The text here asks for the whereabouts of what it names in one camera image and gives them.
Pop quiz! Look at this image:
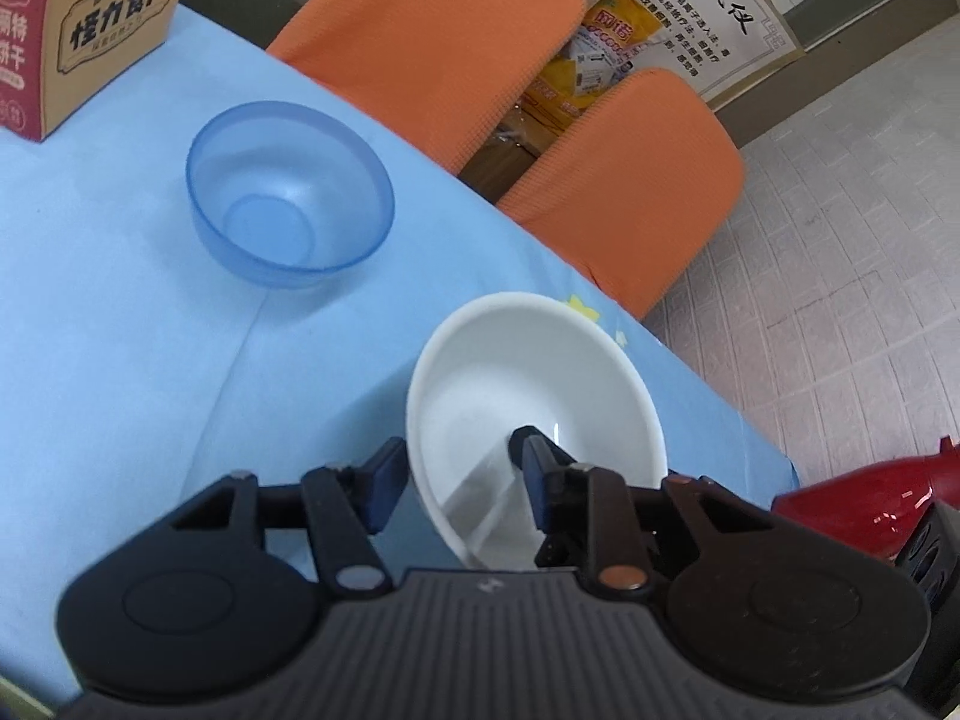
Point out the yellow snack package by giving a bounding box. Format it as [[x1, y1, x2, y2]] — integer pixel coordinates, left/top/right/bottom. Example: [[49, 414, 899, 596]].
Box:
[[519, 0, 662, 133]]

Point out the right orange chair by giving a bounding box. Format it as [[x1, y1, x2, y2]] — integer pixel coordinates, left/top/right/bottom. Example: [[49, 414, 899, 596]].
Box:
[[496, 68, 745, 319]]

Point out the white poster with chinese text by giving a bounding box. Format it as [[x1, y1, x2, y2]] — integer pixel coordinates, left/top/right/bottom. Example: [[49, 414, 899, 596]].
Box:
[[633, 0, 804, 109]]

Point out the red thermos jug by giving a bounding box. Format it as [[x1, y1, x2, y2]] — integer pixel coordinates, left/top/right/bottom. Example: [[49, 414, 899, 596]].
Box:
[[771, 436, 958, 559]]

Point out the blue translucent plastic bowl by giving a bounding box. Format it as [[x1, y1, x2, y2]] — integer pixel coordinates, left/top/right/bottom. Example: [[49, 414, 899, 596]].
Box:
[[185, 101, 395, 289]]

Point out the red cracker box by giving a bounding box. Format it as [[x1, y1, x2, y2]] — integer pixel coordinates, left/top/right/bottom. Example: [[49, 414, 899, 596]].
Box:
[[2, 0, 179, 142]]

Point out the orange chair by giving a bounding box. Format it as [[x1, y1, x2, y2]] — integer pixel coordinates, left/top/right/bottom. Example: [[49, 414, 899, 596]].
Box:
[[268, 0, 587, 174], [496, 68, 745, 319]]

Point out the white ceramic bowl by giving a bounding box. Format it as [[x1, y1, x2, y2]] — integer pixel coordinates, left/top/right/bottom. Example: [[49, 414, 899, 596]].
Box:
[[405, 293, 667, 571]]

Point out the blue cartoon pig tablecloth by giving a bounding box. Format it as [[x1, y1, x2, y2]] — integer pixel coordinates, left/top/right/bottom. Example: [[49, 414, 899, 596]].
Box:
[[2, 10, 797, 706]]

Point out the left orange chair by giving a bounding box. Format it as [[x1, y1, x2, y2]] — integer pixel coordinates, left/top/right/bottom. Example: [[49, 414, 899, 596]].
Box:
[[268, 0, 587, 174]]

